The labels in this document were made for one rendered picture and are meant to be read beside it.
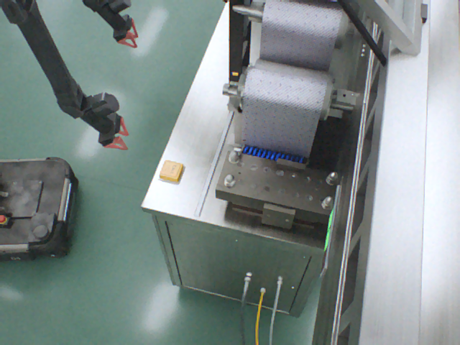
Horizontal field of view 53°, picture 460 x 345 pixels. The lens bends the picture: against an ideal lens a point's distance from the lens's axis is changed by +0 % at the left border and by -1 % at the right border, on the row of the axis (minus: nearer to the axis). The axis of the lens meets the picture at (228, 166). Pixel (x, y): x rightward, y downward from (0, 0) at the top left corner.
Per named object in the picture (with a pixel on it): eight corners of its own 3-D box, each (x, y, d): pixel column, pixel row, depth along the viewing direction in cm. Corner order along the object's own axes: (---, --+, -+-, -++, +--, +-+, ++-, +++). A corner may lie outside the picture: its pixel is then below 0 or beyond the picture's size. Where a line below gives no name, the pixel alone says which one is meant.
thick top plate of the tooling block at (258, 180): (227, 159, 161) (227, 149, 156) (341, 185, 156) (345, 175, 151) (215, 198, 153) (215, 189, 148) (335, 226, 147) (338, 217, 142)
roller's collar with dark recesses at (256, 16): (252, 12, 154) (253, -4, 149) (269, 15, 153) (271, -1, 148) (248, 24, 151) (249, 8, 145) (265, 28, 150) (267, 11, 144)
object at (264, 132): (241, 144, 159) (242, 109, 143) (308, 159, 156) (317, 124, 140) (241, 145, 159) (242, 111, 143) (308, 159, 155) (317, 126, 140)
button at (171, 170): (165, 162, 169) (164, 159, 167) (183, 167, 168) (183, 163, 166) (159, 178, 165) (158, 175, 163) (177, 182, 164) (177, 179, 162)
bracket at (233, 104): (229, 135, 176) (230, 78, 151) (246, 138, 175) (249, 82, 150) (226, 145, 174) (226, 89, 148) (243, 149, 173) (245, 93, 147)
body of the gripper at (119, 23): (131, 16, 180) (118, 3, 174) (129, 34, 174) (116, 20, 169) (118, 23, 182) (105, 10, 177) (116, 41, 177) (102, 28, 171)
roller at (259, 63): (257, 76, 164) (259, 51, 154) (328, 90, 160) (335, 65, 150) (249, 101, 157) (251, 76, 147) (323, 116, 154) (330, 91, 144)
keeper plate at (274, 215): (262, 218, 156) (264, 202, 146) (291, 224, 154) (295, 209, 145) (261, 224, 154) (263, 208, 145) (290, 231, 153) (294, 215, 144)
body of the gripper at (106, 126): (119, 114, 153) (104, 102, 147) (116, 139, 147) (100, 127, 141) (104, 121, 155) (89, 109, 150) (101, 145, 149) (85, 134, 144)
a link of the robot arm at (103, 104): (65, 87, 140) (60, 108, 135) (93, 72, 136) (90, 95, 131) (93, 108, 149) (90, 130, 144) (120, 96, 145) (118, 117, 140)
